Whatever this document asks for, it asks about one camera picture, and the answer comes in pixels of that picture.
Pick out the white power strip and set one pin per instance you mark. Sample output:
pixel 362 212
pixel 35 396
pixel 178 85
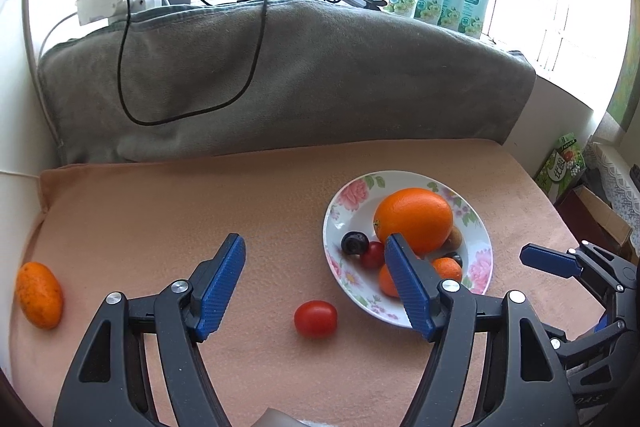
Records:
pixel 91 11

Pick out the small red cherry tomato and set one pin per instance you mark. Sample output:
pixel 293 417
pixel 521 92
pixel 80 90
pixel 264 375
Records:
pixel 373 257

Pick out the peach table cloth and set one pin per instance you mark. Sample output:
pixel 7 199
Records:
pixel 135 229

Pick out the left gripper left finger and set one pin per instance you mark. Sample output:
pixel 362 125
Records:
pixel 108 381

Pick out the dark purple grape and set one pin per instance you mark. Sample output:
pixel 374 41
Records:
pixel 456 257
pixel 354 243

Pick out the grey blanket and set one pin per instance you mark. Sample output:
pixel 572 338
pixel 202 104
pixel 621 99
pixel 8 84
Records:
pixel 183 81

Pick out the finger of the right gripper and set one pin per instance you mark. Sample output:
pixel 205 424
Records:
pixel 602 273
pixel 599 369

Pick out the small tangerine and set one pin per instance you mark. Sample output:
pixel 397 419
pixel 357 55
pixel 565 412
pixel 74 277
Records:
pixel 386 283
pixel 448 269

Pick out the large smooth orange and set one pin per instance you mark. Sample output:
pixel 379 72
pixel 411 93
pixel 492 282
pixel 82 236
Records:
pixel 423 218

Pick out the green carton box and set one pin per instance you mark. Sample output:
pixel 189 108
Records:
pixel 562 168

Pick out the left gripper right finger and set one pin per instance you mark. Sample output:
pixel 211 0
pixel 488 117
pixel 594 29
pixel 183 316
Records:
pixel 523 382

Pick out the red cardboard box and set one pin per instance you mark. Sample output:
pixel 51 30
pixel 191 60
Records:
pixel 591 219

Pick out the stemmed brown longan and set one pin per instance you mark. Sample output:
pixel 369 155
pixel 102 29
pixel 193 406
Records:
pixel 453 241

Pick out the large red tomato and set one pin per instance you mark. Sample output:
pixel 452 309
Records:
pixel 316 319

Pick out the floral white plate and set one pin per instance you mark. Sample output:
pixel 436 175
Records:
pixel 352 209

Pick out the speckled rough orange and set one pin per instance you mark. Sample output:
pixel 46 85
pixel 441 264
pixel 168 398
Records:
pixel 39 295

